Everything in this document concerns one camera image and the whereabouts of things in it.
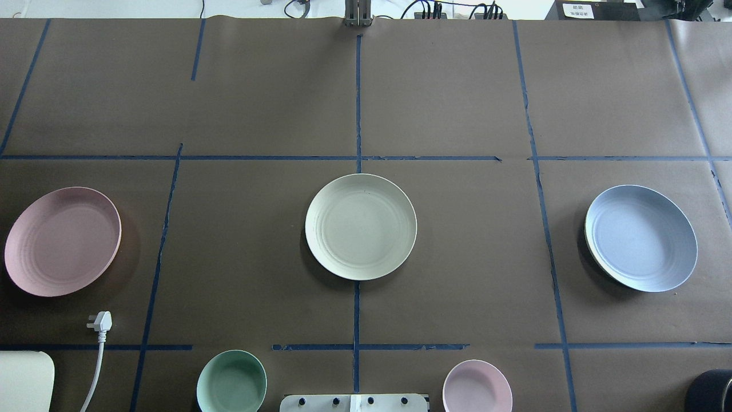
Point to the dark round cup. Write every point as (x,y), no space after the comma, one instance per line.
(710,391)

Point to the cream white plate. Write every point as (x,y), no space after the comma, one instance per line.
(361,227)

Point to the blue plate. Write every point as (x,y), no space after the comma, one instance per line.
(641,238)

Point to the pink plate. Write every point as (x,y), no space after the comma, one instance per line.
(63,242)

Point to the grey metal post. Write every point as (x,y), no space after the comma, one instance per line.
(358,13)

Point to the pink bowl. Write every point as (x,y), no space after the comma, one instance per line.
(475,385)

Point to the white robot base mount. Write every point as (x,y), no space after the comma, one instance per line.
(356,402)

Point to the green bowl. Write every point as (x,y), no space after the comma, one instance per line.
(234,380)

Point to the black box with label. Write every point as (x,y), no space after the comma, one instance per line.
(592,11)

